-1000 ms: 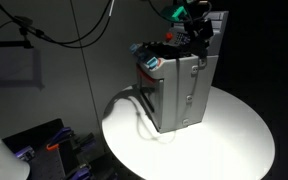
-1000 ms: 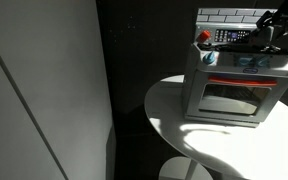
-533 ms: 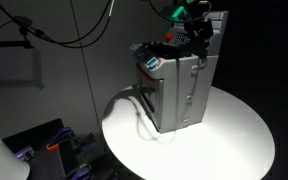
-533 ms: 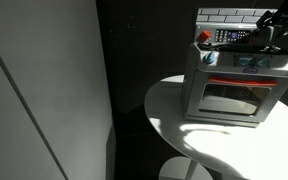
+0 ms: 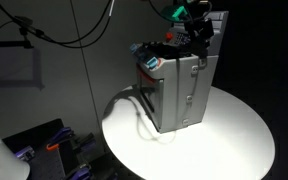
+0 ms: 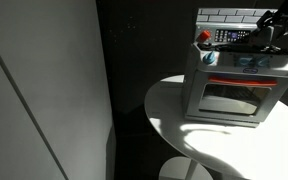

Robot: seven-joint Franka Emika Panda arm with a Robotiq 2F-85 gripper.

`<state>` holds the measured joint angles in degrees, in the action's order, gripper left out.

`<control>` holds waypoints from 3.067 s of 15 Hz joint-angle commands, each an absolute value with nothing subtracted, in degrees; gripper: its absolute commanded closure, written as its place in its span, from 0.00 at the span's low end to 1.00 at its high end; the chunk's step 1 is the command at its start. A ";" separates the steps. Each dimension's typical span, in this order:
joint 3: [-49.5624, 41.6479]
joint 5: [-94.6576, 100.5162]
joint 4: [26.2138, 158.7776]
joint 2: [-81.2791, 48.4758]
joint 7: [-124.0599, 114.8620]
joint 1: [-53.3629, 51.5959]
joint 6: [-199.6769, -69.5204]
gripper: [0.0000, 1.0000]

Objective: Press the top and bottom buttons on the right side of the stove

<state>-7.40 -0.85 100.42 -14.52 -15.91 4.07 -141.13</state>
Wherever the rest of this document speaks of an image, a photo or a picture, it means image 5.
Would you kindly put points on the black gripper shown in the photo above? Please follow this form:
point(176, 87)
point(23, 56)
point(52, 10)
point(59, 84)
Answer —
point(193, 26)

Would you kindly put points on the red stove knob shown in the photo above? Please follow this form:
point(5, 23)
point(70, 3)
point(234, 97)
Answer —
point(169, 35)

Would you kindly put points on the blue stove knob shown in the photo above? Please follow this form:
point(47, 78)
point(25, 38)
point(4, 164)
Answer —
point(152, 62)
point(133, 47)

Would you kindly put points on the gray toy stove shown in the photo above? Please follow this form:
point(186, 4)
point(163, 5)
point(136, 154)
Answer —
point(180, 96)

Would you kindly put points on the round white table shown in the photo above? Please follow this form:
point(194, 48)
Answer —
point(210, 150)

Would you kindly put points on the black and purple clamp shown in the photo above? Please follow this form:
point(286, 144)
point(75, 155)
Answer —
point(85, 140)

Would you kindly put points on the orange clip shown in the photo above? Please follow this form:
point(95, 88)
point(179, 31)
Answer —
point(52, 146)

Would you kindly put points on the black equipment case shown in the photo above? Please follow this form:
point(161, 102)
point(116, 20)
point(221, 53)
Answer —
point(55, 165)

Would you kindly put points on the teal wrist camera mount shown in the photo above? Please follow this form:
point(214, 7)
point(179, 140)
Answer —
point(176, 13)

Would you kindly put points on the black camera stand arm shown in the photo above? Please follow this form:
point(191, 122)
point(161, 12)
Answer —
point(7, 43)

